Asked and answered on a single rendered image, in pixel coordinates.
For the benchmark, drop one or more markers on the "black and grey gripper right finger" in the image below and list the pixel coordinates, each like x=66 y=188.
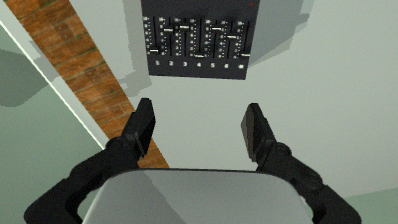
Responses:
x=276 y=158

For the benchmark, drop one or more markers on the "black lighting desk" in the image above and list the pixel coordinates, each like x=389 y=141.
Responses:
x=198 y=47

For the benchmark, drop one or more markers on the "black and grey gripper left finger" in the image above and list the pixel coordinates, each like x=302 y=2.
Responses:
x=59 y=205

